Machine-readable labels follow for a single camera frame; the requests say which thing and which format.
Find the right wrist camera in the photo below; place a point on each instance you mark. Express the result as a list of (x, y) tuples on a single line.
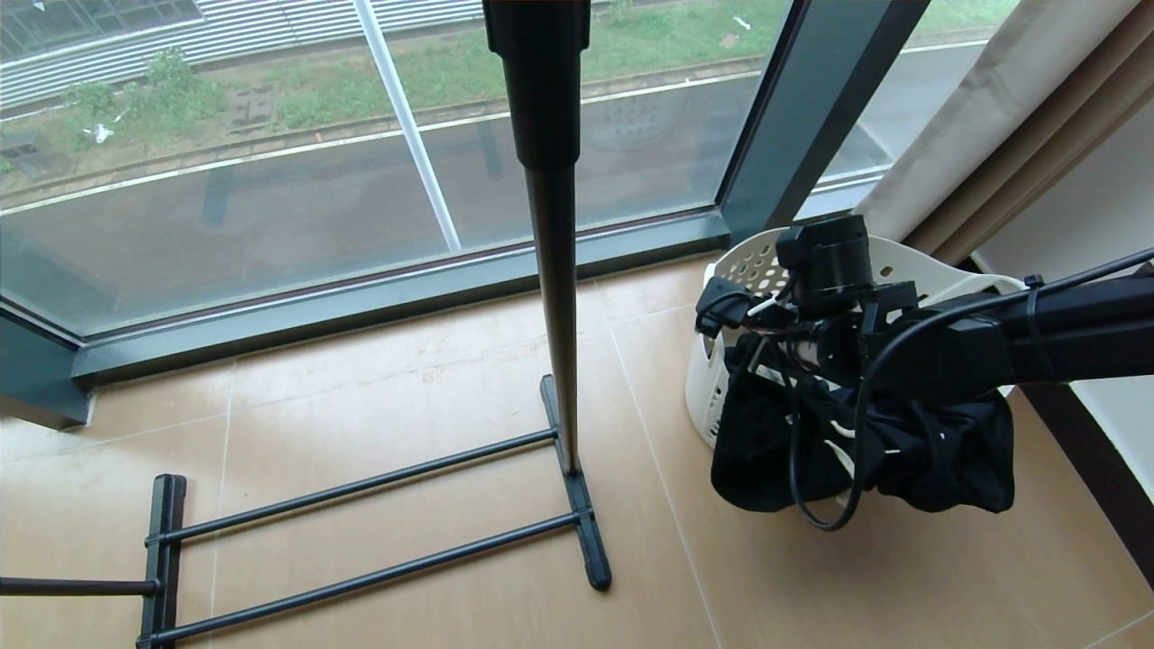
[(730, 306)]

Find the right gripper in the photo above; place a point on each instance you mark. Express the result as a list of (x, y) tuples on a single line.
[(816, 347)]

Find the beige curtain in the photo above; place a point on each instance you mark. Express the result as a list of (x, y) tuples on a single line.
[(992, 90)]

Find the black clothes rack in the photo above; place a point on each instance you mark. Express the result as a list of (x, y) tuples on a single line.
[(552, 270)]

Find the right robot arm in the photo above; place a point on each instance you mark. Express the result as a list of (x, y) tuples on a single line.
[(1082, 324)]

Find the white laundry basket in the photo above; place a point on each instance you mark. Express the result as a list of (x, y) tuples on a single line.
[(938, 270)]

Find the window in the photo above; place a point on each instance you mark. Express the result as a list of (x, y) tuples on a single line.
[(270, 180)]

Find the black garment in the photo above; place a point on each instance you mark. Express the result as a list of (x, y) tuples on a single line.
[(956, 460)]

